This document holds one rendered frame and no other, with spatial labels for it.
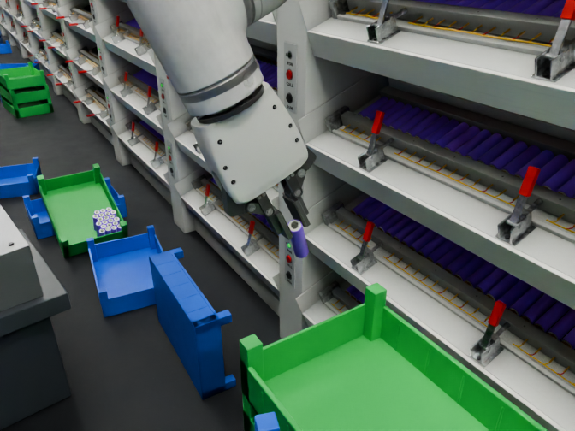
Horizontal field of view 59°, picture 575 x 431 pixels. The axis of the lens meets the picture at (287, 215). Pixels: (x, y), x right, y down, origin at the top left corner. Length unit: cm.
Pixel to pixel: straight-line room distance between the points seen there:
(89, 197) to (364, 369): 140
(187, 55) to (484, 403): 46
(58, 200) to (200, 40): 146
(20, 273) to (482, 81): 81
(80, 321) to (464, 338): 98
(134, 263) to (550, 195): 122
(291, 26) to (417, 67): 30
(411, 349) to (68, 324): 99
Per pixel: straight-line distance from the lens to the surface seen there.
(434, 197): 76
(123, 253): 168
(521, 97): 63
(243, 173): 53
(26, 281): 104
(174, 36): 47
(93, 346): 136
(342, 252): 97
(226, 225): 147
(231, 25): 49
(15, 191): 222
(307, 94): 93
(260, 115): 52
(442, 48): 72
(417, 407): 63
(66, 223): 181
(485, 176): 75
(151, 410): 118
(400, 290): 89
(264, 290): 138
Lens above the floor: 86
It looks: 28 degrees down
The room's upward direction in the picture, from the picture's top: straight up
